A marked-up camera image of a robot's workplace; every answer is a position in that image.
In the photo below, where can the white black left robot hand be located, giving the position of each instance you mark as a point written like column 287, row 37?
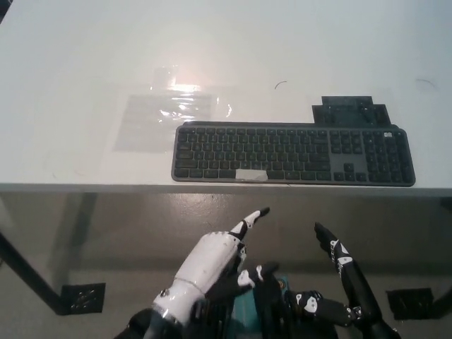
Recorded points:
column 205, row 261

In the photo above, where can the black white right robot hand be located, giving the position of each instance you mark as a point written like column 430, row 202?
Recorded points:
column 347, row 272

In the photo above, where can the black teal robot torso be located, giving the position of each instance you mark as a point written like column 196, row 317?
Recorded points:
column 261, row 310

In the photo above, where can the dark grey computer keyboard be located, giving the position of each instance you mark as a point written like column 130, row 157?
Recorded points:
column 282, row 152

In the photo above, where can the black box behind keyboard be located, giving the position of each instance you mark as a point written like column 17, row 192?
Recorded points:
column 349, row 111

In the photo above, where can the black floor plate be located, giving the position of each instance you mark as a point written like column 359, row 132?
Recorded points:
column 83, row 298
column 409, row 303

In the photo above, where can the white tape piece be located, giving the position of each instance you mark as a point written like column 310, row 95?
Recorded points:
column 250, row 174

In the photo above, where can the clear plastic film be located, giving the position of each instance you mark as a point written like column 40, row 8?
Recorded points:
column 159, row 123

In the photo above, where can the black table leg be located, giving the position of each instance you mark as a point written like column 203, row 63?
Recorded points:
column 28, row 268

